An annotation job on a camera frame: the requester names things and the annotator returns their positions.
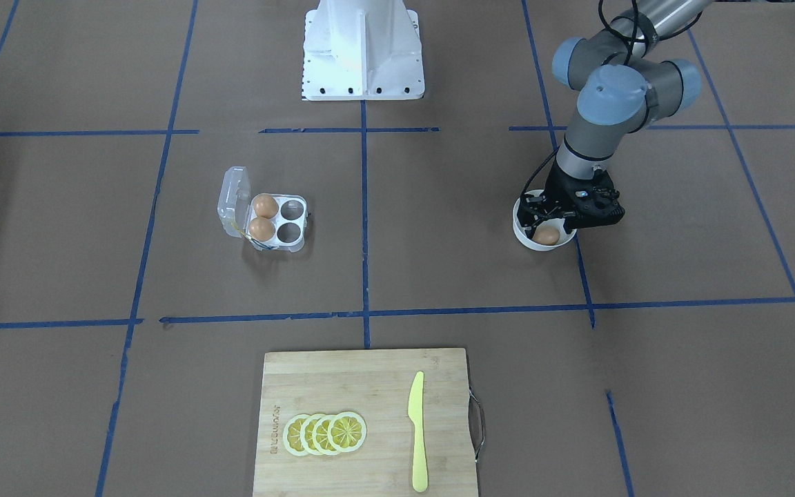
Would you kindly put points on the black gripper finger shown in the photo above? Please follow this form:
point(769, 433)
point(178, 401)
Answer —
point(529, 223)
point(564, 225)

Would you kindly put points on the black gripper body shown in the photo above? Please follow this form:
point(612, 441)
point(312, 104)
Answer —
point(561, 188)

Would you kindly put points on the brown egg from bowl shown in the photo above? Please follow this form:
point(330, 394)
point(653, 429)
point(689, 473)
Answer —
point(547, 235)

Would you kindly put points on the clear plastic egg box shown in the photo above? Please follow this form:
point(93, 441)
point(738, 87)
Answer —
point(234, 209)

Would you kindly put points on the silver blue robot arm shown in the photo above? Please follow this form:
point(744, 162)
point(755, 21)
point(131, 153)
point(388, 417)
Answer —
point(619, 92)

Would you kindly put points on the brown egg in box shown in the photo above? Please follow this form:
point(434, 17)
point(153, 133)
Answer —
point(261, 229)
point(265, 205)

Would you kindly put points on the white ceramic bowl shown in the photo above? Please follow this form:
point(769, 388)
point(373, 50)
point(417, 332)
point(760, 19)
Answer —
point(532, 202)

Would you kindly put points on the bamboo cutting board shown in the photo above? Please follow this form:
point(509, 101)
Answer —
point(302, 390)

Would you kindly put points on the lemon slice one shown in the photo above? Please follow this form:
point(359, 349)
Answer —
point(347, 431)

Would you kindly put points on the yellow plastic knife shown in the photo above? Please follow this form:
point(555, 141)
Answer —
point(415, 412)

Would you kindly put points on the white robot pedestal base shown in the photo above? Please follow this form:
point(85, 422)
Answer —
point(362, 50)

